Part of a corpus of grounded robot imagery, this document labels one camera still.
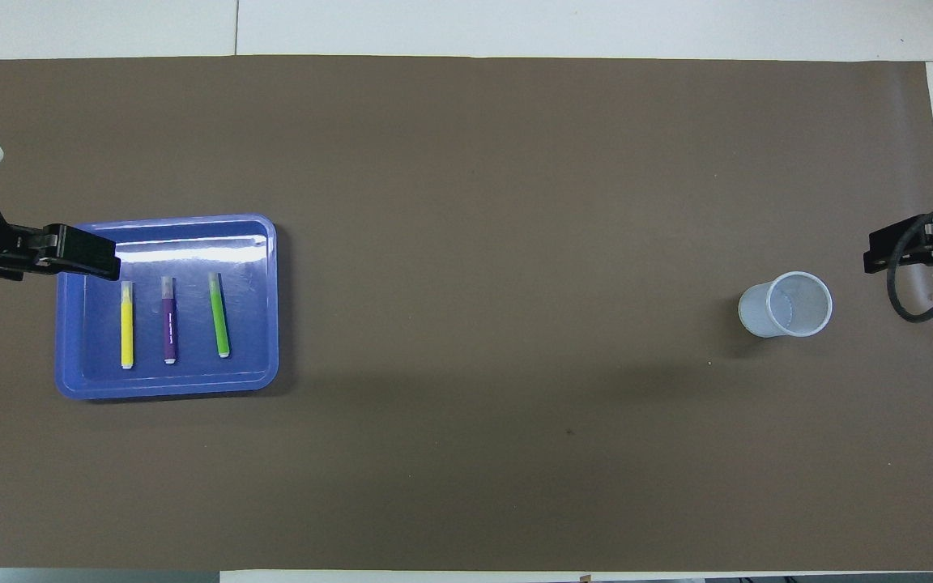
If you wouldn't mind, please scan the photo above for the green marker pen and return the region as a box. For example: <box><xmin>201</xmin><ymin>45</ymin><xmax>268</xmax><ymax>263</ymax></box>
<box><xmin>208</xmin><ymin>272</ymin><xmax>232</xmax><ymax>359</ymax></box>

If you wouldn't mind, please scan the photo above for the purple marker pen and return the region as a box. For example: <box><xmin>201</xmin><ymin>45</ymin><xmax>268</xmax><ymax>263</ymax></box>
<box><xmin>160</xmin><ymin>276</ymin><xmax>177</xmax><ymax>365</ymax></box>

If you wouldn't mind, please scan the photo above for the brown table mat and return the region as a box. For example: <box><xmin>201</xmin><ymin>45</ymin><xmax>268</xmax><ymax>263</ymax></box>
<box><xmin>0</xmin><ymin>55</ymin><xmax>933</xmax><ymax>572</ymax></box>

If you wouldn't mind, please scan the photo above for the blue plastic tray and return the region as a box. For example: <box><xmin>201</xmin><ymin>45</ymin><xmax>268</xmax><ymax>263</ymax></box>
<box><xmin>56</xmin><ymin>214</ymin><xmax>279</xmax><ymax>401</ymax></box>

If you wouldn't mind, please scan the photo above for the translucent plastic cup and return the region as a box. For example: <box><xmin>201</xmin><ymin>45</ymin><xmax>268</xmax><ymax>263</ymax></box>
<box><xmin>738</xmin><ymin>271</ymin><xmax>833</xmax><ymax>338</ymax></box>

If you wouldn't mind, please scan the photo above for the yellow marker pen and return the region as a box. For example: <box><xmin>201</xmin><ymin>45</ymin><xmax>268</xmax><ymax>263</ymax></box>
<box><xmin>120</xmin><ymin>281</ymin><xmax>135</xmax><ymax>370</ymax></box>

